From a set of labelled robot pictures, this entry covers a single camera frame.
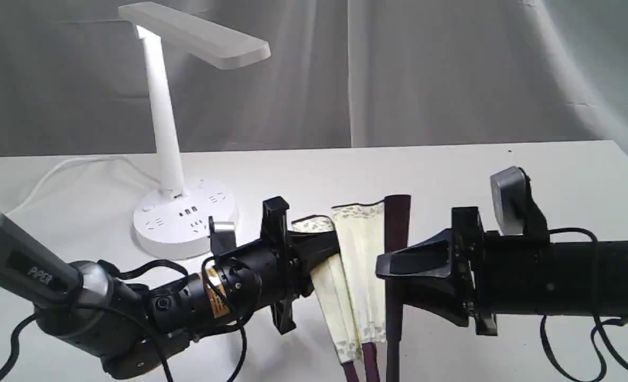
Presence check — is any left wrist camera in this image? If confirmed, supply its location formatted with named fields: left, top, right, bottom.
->
left=209, top=216, right=237, bottom=258

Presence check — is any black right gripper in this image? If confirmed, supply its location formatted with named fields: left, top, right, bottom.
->
left=375, top=206, right=564, bottom=336

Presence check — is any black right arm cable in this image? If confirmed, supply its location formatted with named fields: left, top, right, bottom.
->
left=539, top=227, right=628, bottom=382

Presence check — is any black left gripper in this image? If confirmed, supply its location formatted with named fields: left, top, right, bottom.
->
left=176, top=196, right=340, bottom=334

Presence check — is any grey backdrop curtain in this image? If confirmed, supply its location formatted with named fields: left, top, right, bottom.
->
left=0, top=1, right=628, bottom=157

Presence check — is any white power cable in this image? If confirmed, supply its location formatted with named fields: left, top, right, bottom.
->
left=6, top=156, right=161, bottom=215

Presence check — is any white desk lamp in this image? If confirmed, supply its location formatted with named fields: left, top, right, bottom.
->
left=118, top=2, right=272, bottom=259

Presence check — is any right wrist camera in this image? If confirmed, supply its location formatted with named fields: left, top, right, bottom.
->
left=490, top=166, right=549, bottom=241

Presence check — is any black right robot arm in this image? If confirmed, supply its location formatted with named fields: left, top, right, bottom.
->
left=375, top=206, right=628, bottom=336

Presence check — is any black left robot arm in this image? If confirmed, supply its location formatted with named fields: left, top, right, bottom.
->
left=0, top=197, right=340, bottom=381

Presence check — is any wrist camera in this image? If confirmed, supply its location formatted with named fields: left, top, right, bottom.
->
left=209, top=216, right=237, bottom=258
left=490, top=166, right=549, bottom=241

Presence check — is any paper folding fan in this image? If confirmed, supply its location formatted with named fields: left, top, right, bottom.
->
left=292, top=194, right=411, bottom=381

